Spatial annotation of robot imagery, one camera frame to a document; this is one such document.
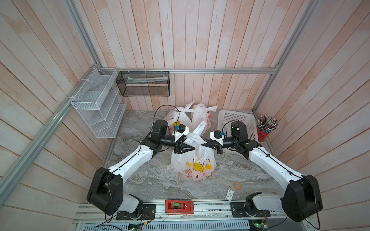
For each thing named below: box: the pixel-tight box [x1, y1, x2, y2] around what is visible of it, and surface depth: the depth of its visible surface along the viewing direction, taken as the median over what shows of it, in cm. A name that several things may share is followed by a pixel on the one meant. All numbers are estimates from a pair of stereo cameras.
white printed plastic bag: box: [190, 102, 219, 136], surface depth 99 cm
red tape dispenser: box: [164, 199, 195, 215], surface depth 72 cm
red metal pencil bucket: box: [256, 126, 270, 142], surface depth 95 cm
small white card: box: [225, 188, 235, 202], surface depth 79 cm
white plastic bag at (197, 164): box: [167, 121, 217, 182], surface depth 77 cm
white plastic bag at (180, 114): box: [163, 101, 195, 132], surface depth 95 cm
